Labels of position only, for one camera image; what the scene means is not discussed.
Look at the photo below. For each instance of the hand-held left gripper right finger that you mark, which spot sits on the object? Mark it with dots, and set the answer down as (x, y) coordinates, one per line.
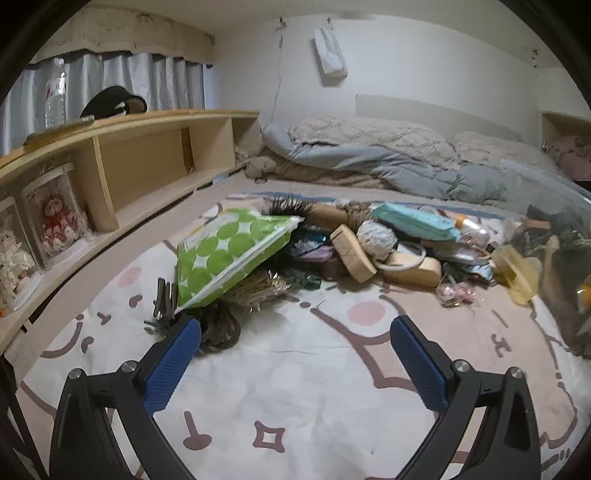
(418, 364)

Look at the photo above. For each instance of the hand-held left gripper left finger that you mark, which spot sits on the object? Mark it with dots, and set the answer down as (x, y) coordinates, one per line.
(173, 364)

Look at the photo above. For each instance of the brown claw hair clip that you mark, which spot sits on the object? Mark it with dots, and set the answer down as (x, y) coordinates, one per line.
(221, 330)

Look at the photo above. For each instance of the green claw hair clip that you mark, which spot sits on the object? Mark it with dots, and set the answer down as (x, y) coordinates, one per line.
(304, 280)

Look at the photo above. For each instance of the clear plastic storage bin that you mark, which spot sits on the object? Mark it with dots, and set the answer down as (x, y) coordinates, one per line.
(554, 207)

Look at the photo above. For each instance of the dark green claw clip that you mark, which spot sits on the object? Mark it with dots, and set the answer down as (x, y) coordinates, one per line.
(161, 300)

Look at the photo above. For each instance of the pink hair clip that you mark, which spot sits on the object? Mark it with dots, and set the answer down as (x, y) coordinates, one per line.
(455, 293)

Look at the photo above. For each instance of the tan wooden block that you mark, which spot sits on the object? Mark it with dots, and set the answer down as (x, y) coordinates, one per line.
(415, 273)
(353, 254)

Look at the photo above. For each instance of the gold tinsel piece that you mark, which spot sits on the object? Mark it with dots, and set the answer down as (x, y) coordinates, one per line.
(256, 293)

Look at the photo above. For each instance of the green dotted wipes pack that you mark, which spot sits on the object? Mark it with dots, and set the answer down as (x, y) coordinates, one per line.
(221, 258)

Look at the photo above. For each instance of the printed blanket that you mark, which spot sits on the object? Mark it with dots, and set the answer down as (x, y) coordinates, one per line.
(300, 369)

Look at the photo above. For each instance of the white yarn ball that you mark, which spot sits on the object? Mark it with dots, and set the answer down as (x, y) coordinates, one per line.
(376, 240)

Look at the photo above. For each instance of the yellow plastic piece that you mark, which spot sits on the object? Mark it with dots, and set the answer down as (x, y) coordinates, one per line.
(517, 277)

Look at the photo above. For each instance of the purple small box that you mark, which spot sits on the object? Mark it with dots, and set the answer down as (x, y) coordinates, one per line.
(321, 261)

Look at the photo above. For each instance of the teal wipes pack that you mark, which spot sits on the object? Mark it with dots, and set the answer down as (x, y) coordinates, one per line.
(411, 221)

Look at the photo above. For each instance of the small orange cap bottle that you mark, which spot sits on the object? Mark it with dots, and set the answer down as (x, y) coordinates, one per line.
(471, 228)

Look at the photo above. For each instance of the brown wrapped roll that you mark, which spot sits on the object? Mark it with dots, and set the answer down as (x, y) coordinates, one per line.
(337, 214)

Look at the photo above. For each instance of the yellow tape roll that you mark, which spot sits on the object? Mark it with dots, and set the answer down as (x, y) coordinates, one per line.
(585, 300)

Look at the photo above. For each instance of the white doll display box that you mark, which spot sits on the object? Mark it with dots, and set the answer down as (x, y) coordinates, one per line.
(14, 263)

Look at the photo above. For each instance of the red doll display box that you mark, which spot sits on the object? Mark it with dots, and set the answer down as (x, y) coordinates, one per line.
(53, 217)

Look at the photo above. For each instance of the blue grey duvet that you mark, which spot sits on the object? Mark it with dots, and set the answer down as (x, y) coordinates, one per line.
(415, 170)

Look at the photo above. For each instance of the black feather piece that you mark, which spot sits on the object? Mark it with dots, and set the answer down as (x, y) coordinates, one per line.
(286, 205)

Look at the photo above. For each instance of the wooden bedside shelf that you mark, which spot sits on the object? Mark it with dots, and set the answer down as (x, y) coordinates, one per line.
(138, 157)

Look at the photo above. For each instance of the beige textured pillow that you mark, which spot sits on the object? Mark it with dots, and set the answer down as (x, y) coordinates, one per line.
(360, 138)
(503, 150)

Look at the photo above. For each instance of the pile of clothes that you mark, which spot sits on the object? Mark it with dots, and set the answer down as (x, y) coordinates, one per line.
(575, 157)

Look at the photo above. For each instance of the black hat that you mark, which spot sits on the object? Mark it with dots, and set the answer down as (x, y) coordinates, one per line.
(111, 104)

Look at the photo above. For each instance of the wooden closet niche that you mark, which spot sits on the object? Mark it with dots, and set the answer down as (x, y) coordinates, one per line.
(551, 122)

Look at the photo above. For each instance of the grey curtain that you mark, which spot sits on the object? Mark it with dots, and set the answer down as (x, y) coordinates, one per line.
(161, 83)

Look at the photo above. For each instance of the clear water bottle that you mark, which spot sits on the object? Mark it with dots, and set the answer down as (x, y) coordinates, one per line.
(55, 101)

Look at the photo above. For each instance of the white hanging pouch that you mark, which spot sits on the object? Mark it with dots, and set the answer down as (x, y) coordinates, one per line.
(330, 50)

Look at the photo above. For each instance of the beige curtain valance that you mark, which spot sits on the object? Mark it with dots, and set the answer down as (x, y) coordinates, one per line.
(138, 32)

